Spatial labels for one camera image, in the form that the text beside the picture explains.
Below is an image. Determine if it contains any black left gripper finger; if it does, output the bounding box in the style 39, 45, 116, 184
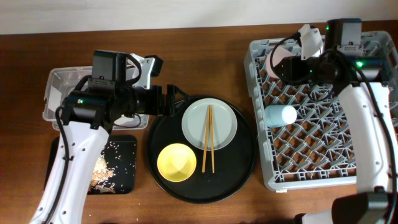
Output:
166, 85, 190, 101
164, 100, 187, 116

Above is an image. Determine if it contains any grey round plate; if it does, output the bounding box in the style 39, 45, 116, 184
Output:
182, 98, 238, 150

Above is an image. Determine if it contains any pink cup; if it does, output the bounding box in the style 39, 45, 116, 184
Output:
266, 47, 294, 79

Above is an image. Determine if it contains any wooden chopstick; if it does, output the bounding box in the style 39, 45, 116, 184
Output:
210, 105, 215, 174
201, 105, 211, 173

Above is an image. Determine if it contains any light blue cup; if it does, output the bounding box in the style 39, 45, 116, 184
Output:
264, 105, 297, 128

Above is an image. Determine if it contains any yellow bowl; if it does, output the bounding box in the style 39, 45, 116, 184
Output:
157, 143, 197, 182

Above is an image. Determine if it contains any food scraps and rice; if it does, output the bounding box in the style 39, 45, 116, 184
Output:
90, 140, 137, 193

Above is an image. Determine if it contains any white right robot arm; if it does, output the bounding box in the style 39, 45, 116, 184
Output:
267, 18, 397, 223

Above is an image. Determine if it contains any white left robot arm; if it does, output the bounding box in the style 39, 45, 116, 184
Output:
31, 50, 180, 223

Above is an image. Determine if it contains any grey dishwasher rack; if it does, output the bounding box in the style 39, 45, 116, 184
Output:
243, 30, 398, 192

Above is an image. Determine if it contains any clear plastic waste bin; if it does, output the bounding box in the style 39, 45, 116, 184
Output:
42, 66, 149, 131

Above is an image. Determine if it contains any black rectangular tray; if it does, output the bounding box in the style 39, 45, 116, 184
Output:
43, 134, 138, 195

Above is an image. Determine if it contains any black round tray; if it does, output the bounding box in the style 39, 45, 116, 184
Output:
146, 96, 258, 203

